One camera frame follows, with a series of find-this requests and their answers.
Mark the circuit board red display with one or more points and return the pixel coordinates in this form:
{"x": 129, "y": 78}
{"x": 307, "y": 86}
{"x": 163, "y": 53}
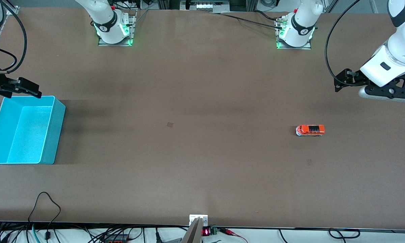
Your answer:
{"x": 209, "y": 231}

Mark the orange toy bus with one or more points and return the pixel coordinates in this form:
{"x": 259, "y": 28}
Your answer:
{"x": 310, "y": 130}

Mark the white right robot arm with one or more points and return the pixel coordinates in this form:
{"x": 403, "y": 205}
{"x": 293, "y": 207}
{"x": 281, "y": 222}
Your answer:
{"x": 107, "y": 28}

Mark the white mounting plate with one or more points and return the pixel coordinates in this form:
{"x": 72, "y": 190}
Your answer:
{"x": 194, "y": 217}

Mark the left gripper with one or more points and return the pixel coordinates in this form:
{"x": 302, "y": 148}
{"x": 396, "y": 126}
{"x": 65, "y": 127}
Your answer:
{"x": 354, "y": 77}

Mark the metal frame equipment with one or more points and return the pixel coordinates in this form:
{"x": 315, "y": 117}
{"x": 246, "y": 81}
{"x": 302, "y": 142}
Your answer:
{"x": 205, "y": 6}

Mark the grey metal camera bar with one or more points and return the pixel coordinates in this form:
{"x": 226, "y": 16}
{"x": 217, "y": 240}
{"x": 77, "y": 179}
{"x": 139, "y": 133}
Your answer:
{"x": 193, "y": 234}

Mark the blue plastic box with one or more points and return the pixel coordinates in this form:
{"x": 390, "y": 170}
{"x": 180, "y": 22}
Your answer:
{"x": 26, "y": 135}

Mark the orange black power strip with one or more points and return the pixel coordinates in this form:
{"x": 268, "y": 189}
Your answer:
{"x": 116, "y": 239}

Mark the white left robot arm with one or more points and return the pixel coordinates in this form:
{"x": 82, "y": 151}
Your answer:
{"x": 300, "y": 30}

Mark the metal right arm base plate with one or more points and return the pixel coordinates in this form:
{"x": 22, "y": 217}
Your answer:
{"x": 132, "y": 27}

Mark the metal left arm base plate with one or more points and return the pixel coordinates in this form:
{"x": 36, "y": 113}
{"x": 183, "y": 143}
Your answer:
{"x": 307, "y": 47}

